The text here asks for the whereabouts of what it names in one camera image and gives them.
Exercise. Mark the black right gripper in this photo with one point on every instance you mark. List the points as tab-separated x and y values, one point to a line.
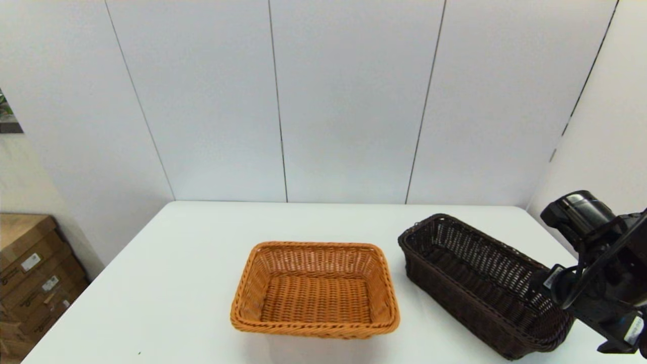
611	308

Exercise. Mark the dark brown wicker basket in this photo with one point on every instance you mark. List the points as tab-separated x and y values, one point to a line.
480	313

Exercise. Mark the brown cardboard box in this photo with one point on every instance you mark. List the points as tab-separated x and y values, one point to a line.
55	316
22	237
12	344
40	296

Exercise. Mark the orange wicker basket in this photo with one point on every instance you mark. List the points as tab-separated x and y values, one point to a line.
313	298

